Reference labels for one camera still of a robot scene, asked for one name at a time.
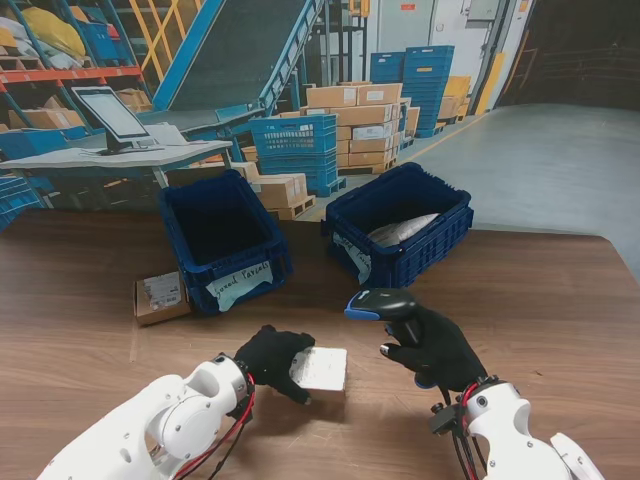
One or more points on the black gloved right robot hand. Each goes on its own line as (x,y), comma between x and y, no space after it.
(445,355)

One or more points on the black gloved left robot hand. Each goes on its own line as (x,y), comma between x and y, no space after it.
(270,355)

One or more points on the cardboard box with large label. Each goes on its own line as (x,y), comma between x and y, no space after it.
(325,370)

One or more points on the black and blue barcode scanner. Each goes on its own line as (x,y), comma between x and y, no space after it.
(385,300)

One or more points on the small cardboard box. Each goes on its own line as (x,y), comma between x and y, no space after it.
(157,300)

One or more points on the white padded mailer bag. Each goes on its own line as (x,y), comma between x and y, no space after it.
(405,227)

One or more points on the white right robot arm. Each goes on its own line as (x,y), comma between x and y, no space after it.
(505,430)

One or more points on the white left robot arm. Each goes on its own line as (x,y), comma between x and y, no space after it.
(165,420)

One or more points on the paper label boxed parcels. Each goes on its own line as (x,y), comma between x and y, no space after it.
(240,285)

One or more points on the blue bin labelled bagged parcels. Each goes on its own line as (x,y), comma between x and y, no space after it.
(435,245)

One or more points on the paper label bagged parcels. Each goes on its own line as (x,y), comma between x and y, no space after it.
(360,260)

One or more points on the blue bin labelled boxed parcels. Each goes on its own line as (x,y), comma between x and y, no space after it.
(220,230)

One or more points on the printed warehouse backdrop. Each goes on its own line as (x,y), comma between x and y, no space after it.
(300,75)

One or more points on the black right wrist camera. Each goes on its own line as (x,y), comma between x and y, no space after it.
(444,420)

